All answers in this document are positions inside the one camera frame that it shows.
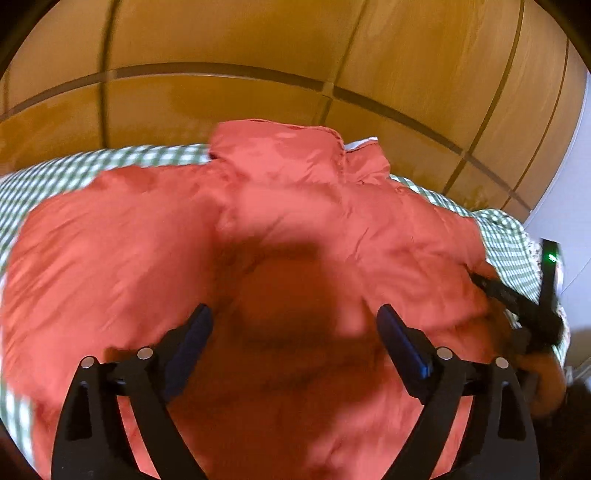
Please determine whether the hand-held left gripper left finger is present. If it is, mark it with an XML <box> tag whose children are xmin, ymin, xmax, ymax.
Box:
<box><xmin>51</xmin><ymin>303</ymin><xmax>214</xmax><ymax>480</ymax></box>

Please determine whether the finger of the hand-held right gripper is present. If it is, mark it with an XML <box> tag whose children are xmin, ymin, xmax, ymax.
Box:
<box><xmin>470</xmin><ymin>272</ymin><xmax>546</xmax><ymax>340</ymax></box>

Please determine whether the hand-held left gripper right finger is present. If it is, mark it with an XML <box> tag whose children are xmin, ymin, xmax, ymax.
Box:
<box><xmin>376</xmin><ymin>305</ymin><xmax>541</xmax><ymax>480</ymax></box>

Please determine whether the orange puffer jacket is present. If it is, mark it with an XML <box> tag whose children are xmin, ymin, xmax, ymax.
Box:
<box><xmin>0</xmin><ymin>119</ymin><xmax>561</xmax><ymax>480</ymax></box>

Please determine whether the green checked bedspread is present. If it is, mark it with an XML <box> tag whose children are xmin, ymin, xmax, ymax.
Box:
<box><xmin>0</xmin><ymin>143</ymin><xmax>543</xmax><ymax>462</ymax></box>

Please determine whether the wooden wardrobe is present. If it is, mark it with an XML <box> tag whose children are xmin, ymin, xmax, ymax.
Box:
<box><xmin>0</xmin><ymin>0</ymin><xmax>585</xmax><ymax>222</ymax></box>

